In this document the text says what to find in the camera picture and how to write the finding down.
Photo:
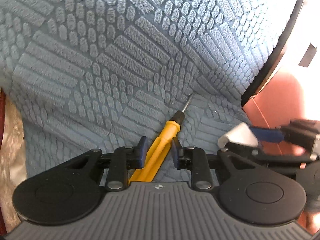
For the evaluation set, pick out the white charger plug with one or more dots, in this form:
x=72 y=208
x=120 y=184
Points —
x=240 y=134

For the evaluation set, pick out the pink storage box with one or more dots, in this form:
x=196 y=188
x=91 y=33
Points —
x=287 y=96

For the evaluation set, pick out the blue textured sofa cover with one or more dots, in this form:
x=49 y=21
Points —
x=103 y=73

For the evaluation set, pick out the yellow handled screwdriver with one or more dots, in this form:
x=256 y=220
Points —
x=160 y=147

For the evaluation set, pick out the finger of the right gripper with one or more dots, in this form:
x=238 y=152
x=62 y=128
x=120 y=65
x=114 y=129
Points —
x=267 y=135
x=258 y=155

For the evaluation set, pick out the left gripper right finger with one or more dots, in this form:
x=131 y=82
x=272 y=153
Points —
x=177 y=152

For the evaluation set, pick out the person's right hand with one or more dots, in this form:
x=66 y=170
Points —
x=309 y=219

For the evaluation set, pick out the patterned blanket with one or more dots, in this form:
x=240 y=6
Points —
x=13 y=168

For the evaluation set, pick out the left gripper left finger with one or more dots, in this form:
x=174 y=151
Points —
x=138 y=154

